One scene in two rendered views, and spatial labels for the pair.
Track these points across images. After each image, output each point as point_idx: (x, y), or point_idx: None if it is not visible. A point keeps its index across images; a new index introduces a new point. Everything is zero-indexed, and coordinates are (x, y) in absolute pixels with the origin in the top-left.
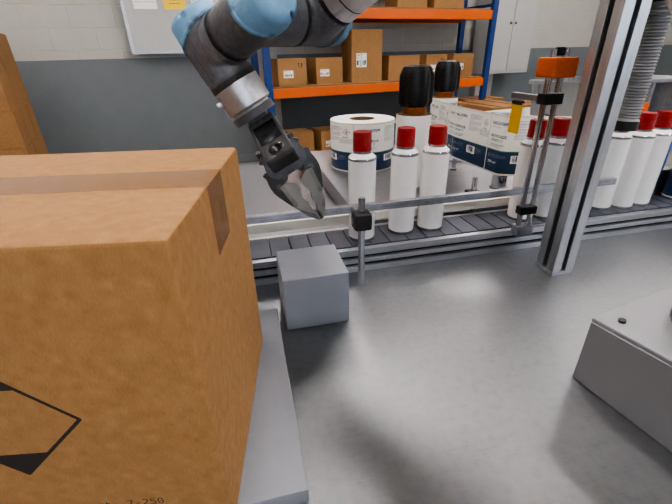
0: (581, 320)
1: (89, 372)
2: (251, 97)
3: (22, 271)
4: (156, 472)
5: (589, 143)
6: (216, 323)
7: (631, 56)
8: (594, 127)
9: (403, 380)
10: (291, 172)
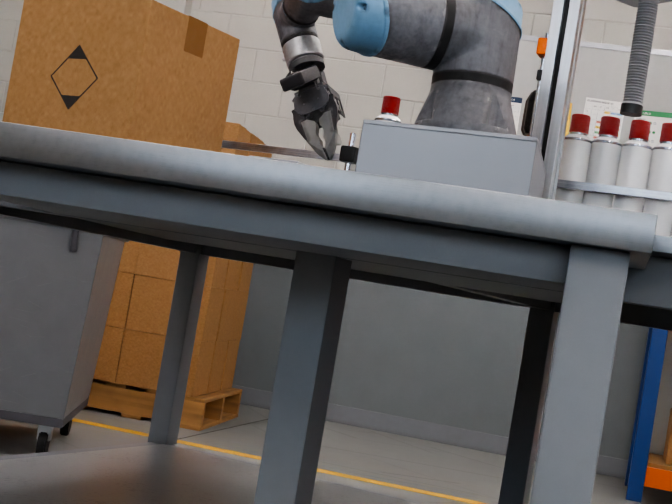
0: None
1: (110, 53)
2: (300, 49)
3: (112, 7)
4: (107, 118)
5: (540, 99)
6: (163, 66)
7: (571, 28)
8: (543, 85)
9: None
10: (312, 110)
